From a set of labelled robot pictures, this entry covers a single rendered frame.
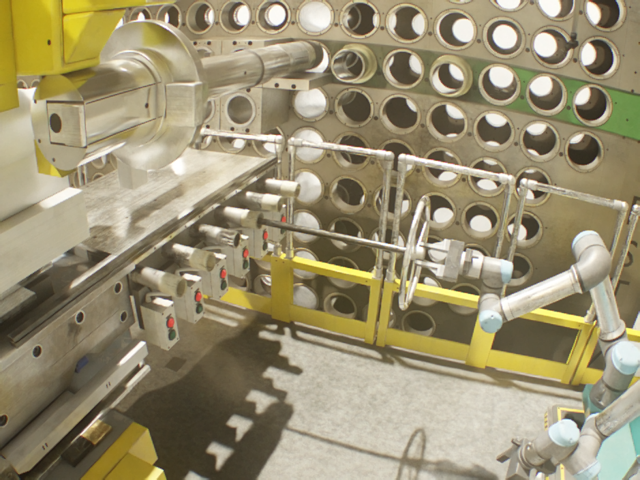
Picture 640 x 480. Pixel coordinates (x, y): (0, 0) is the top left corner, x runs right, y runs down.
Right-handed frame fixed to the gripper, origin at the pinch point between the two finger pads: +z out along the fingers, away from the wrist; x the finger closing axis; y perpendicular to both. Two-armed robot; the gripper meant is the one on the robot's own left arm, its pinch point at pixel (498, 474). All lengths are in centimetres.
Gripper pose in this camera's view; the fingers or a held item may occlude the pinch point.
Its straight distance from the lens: 150.7
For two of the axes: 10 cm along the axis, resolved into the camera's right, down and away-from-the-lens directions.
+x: -4.1, 5.0, -7.6
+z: -3.7, 6.7, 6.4
